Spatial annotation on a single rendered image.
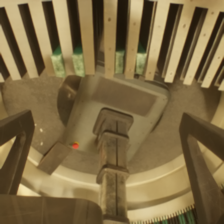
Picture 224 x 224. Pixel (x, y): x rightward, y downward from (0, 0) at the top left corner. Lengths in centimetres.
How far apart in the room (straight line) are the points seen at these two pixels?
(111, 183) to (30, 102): 98
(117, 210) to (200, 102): 108
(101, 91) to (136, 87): 19
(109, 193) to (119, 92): 54
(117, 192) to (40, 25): 75
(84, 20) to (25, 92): 139
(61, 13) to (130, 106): 98
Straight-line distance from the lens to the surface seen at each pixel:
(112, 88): 110
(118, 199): 85
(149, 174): 203
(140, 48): 24
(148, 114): 121
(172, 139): 180
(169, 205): 173
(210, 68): 24
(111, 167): 91
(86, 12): 21
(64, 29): 22
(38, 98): 158
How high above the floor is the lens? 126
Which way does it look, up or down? 55 degrees down
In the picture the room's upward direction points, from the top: 179 degrees counter-clockwise
